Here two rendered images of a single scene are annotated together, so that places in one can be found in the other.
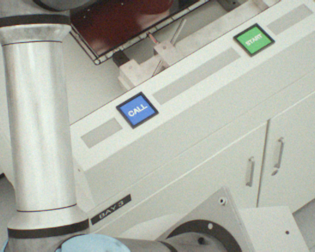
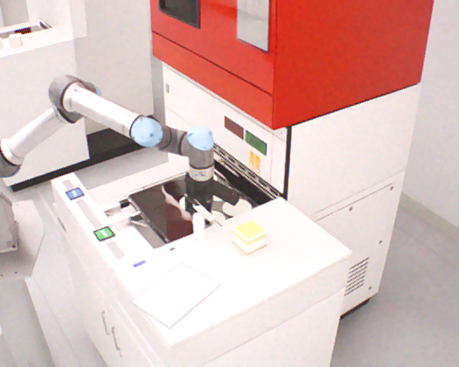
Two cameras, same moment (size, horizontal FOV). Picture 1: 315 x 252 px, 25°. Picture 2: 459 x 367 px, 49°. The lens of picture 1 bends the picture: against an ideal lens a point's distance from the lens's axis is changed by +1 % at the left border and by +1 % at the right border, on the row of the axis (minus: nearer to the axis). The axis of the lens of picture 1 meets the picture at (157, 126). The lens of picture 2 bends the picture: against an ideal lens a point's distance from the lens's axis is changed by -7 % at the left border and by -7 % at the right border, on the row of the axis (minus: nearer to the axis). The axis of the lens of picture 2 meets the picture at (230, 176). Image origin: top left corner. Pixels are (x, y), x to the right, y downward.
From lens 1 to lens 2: 1.86 m
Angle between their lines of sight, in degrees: 60
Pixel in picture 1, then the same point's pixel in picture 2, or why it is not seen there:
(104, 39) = (139, 197)
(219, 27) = (141, 243)
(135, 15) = (153, 207)
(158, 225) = (39, 230)
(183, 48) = (128, 228)
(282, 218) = (24, 272)
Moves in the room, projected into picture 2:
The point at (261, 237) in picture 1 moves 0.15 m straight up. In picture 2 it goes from (17, 263) to (7, 229)
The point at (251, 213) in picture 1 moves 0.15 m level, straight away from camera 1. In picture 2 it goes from (31, 260) to (70, 267)
